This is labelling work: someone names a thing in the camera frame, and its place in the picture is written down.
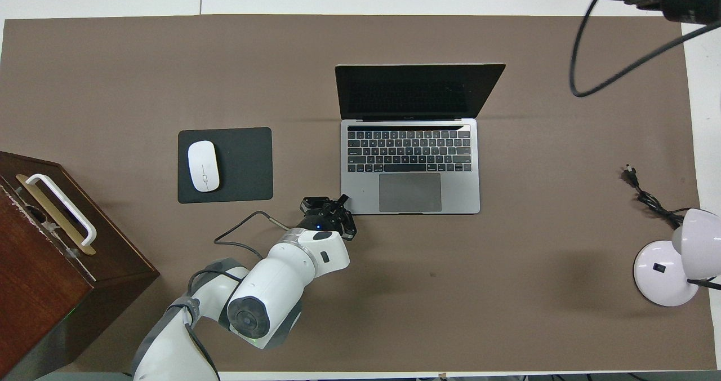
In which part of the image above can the white box handle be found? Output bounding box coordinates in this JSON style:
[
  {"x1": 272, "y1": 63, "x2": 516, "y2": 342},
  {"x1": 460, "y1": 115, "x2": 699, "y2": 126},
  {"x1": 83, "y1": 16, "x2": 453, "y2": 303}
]
[{"x1": 25, "y1": 173, "x2": 98, "y2": 248}]

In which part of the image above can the silver Apple laptop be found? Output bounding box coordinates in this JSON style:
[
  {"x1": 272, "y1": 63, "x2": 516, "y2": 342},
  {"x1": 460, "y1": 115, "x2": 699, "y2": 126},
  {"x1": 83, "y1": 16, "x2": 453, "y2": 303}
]
[{"x1": 335, "y1": 63, "x2": 506, "y2": 216}]

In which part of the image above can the gold handle plate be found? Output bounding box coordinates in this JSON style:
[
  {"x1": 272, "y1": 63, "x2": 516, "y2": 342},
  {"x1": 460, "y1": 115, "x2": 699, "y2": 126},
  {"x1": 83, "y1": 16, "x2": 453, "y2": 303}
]
[{"x1": 15, "y1": 173, "x2": 97, "y2": 256}]

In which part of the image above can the black lamp power cable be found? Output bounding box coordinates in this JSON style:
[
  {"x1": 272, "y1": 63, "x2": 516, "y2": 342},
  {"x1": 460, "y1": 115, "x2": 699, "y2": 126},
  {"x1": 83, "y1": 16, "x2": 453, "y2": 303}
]
[{"x1": 622, "y1": 165, "x2": 721, "y2": 291}]

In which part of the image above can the white desk lamp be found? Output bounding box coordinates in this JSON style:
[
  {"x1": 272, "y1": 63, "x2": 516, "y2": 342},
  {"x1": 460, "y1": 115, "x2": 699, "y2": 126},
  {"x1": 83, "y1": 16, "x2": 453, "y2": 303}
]
[{"x1": 633, "y1": 207, "x2": 721, "y2": 308}]

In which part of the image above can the black mouse pad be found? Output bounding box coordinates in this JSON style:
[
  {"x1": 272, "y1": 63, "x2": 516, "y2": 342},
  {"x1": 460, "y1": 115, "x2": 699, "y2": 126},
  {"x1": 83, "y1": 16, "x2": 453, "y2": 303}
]
[{"x1": 177, "y1": 126, "x2": 274, "y2": 205}]

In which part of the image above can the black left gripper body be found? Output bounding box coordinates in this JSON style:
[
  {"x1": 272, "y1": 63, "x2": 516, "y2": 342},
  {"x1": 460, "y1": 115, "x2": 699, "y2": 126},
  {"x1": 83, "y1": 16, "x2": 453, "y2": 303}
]
[{"x1": 297, "y1": 205, "x2": 348, "y2": 235}]

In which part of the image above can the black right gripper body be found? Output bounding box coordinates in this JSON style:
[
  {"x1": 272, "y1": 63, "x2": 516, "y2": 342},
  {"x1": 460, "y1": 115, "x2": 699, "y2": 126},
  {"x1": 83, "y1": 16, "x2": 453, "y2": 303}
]
[{"x1": 660, "y1": 0, "x2": 721, "y2": 25}]

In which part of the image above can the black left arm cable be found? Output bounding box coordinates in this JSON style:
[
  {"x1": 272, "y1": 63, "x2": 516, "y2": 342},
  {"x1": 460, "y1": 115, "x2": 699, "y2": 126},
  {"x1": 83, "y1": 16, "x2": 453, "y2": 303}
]
[{"x1": 213, "y1": 210, "x2": 295, "y2": 261}]

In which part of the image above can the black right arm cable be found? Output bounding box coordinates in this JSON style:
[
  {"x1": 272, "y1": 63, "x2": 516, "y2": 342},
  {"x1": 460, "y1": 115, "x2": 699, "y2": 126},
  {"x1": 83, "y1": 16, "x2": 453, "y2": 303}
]
[{"x1": 569, "y1": 0, "x2": 721, "y2": 98}]

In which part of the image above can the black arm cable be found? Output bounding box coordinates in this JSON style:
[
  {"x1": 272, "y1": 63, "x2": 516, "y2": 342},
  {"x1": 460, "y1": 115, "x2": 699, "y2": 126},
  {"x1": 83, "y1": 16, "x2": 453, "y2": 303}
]
[
  {"x1": 569, "y1": 0, "x2": 721, "y2": 98},
  {"x1": 213, "y1": 210, "x2": 295, "y2": 261}
]

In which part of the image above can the dark brown wooden box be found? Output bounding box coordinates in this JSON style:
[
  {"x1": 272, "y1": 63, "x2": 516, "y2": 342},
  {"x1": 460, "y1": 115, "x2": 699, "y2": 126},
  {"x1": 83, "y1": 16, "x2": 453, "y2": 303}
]
[{"x1": 0, "y1": 150, "x2": 161, "y2": 379}]

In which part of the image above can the white computer mouse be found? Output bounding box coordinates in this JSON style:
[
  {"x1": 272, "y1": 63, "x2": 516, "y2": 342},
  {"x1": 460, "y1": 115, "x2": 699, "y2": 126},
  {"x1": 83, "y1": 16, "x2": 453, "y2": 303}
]
[{"x1": 187, "y1": 140, "x2": 221, "y2": 193}]

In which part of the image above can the brown table mat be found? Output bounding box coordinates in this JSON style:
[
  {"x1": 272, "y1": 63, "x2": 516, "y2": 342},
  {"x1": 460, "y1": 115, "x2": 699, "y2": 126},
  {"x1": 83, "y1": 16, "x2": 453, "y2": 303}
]
[{"x1": 0, "y1": 13, "x2": 718, "y2": 374}]

